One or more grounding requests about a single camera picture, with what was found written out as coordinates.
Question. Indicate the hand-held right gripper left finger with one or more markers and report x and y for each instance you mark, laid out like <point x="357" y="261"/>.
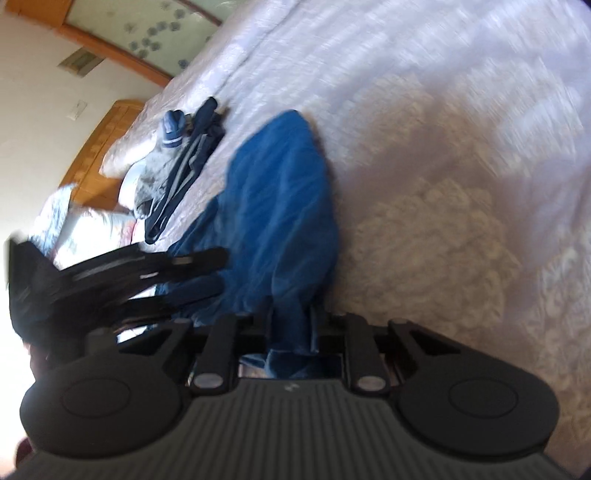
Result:
<point x="268" y="327"/>

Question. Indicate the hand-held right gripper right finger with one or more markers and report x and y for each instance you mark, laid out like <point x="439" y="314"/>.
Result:
<point x="318" y="330"/>

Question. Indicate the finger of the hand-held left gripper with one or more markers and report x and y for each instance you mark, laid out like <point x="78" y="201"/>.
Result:
<point x="184" y="293"/>
<point x="152" y="265"/>

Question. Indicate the blue pants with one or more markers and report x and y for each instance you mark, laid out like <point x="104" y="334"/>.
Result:
<point x="277" y="207"/>

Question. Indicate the floral printed pillow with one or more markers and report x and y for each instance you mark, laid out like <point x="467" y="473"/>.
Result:
<point x="87" y="226"/>

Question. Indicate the light grey folded garment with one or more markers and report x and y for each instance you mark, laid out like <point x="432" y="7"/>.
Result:
<point x="154" y="175"/>

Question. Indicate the white quilted pillow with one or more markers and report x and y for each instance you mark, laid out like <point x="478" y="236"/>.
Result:
<point x="127" y="154"/>

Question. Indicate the stack of folded clothes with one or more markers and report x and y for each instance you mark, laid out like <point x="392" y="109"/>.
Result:
<point x="194" y="157"/>

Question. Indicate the wooden headboard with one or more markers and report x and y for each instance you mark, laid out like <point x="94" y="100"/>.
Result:
<point x="92" y="152"/>

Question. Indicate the white wall switch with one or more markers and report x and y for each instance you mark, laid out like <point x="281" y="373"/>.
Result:
<point x="77" y="110"/>

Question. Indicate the wooden frame floral glass panel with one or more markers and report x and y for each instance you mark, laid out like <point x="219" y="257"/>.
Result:
<point x="138" y="32"/>

